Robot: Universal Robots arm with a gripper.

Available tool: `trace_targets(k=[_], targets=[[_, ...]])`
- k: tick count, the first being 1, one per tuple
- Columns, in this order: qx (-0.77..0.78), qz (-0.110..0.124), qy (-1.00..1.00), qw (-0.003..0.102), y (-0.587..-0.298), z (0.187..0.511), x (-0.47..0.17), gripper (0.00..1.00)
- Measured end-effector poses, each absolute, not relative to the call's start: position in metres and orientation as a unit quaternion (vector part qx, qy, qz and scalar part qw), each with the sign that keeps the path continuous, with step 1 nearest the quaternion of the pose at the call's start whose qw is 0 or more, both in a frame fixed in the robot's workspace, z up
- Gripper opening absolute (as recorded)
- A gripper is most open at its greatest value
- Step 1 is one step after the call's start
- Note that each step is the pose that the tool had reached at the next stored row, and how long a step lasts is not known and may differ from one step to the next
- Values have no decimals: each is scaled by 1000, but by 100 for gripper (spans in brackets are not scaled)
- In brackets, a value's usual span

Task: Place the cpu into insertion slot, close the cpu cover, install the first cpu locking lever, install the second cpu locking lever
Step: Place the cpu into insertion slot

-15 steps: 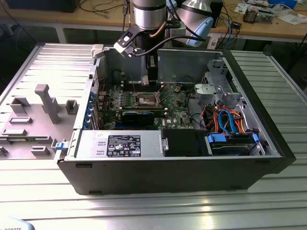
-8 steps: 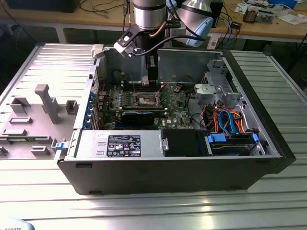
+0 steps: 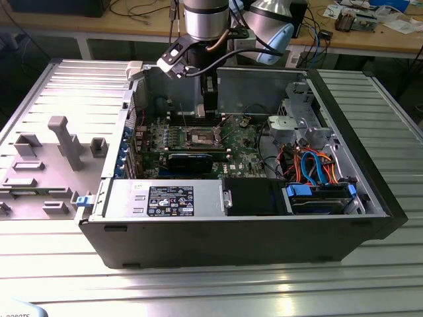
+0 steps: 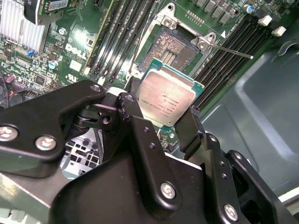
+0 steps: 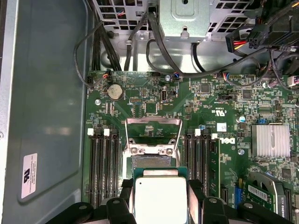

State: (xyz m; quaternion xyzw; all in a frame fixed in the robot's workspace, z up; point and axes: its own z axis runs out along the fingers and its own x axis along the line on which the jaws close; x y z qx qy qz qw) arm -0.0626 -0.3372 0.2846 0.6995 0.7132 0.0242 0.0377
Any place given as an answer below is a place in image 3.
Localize black power supply label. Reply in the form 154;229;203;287
148;186;195;217

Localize grey parts rack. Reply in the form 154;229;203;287
0;115;110;221

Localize printed white leaflet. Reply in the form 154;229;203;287
323;3;344;19

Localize CPU socket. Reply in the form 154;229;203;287
184;125;225;149

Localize red orange wire bundle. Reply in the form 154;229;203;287
277;143;303;182

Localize black box on desk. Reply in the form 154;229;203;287
292;0;309;39

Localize blue plastic clip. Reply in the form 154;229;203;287
75;194;94;209

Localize hard disk in blue carrier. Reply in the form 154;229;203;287
284;184;358;215

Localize black open PC case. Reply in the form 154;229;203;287
75;61;409;270

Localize white papers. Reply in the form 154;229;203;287
379;18;423;36

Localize blue box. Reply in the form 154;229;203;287
369;0;411;14

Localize black graphics card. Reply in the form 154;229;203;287
167;152;214;174

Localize wooden desk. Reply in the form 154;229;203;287
0;0;423;61

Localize silver power supply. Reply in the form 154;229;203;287
105;180;226;221

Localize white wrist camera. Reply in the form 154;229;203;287
156;42;190;79

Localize copper heat sink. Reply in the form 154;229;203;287
334;9;356;33

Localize black RAM slot row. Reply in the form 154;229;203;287
167;112;228;127
165;147;232;158

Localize silver metal drive cage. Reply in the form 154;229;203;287
266;81;335;150

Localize black case fan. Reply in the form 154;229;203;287
154;95;173;117

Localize blue data wire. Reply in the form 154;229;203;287
299;147;328;188

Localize green motherboard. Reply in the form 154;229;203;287
132;114;269;181

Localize pale blue teach pendant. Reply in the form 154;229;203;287
0;297;49;317

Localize black camera cable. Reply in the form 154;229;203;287
183;48;286;77

